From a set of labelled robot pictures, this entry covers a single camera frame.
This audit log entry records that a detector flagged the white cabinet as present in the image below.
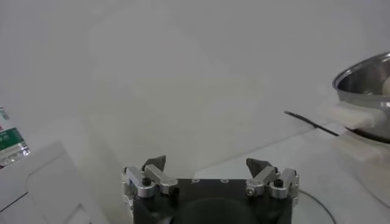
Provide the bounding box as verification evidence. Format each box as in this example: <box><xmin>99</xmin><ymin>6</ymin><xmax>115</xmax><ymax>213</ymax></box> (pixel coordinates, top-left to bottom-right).
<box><xmin>0</xmin><ymin>138</ymin><xmax>101</xmax><ymax>224</ymax></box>

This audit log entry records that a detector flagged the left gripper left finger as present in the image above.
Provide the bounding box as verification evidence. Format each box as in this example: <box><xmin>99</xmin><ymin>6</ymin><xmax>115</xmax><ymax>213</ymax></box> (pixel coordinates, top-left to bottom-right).
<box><xmin>121</xmin><ymin>155</ymin><xmax>179</xmax><ymax>198</ymax></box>

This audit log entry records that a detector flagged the round glass pot lid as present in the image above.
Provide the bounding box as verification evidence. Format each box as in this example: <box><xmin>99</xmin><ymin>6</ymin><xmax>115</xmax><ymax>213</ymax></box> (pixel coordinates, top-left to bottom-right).
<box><xmin>297</xmin><ymin>130</ymin><xmax>390</xmax><ymax>224</ymax></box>

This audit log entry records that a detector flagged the perforated stainless steel steamer basket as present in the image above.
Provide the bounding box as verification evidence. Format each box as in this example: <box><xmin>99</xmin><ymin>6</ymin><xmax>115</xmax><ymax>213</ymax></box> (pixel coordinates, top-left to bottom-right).
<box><xmin>331</xmin><ymin>51</ymin><xmax>390</xmax><ymax>141</ymax></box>

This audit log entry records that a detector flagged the black cooker power cord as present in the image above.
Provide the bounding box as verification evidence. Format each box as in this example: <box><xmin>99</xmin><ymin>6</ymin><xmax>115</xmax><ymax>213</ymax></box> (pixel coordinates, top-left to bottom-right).
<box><xmin>283</xmin><ymin>110</ymin><xmax>341</xmax><ymax>137</ymax></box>

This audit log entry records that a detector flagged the white electric cooker base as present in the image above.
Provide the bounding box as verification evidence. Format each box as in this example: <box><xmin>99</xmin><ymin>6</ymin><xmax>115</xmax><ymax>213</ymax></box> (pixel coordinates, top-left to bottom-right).
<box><xmin>326</xmin><ymin>101</ymin><xmax>390</xmax><ymax>145</ymax></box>

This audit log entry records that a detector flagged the white steamed baozi bun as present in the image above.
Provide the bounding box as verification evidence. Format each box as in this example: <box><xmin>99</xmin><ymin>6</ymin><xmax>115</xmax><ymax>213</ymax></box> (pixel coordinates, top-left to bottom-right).
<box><xmin>381</xmin><ymin>75</ymin><xmax>390</xmax><ymax>97</ymax></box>

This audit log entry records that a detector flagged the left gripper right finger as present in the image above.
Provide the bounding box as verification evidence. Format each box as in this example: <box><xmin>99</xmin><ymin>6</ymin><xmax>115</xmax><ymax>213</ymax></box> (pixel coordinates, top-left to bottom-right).
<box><xmin>245</xmin><ymin>157</ymin><xmax>301</xmax><ymax>200</ymax></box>

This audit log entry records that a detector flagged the clear green-label water bottle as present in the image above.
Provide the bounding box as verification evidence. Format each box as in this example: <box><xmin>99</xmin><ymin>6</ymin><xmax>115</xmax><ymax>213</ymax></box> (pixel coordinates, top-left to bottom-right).
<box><xmin>0</xmin><ymin>106</ymin><xmax>31</xmax><ymax>169</ymax></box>

